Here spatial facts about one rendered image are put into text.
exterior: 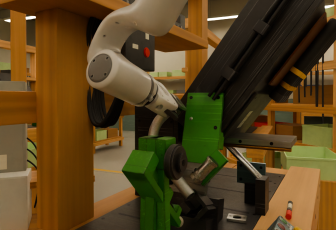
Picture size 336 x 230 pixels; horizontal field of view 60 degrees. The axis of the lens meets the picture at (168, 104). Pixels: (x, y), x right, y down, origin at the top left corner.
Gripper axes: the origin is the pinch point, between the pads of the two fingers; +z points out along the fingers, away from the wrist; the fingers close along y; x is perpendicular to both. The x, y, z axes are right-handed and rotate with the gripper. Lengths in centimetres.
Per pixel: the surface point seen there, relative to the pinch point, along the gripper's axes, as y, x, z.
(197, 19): 68, -27, 66
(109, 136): 337, 293, 498
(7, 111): 16.8, 30.2, -27.2
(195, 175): -19.2, 6.8, 2.5
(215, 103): -5.8, -9.4, 5.9
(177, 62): 564, 74, 796
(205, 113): -6.2, -5.4, 6.0
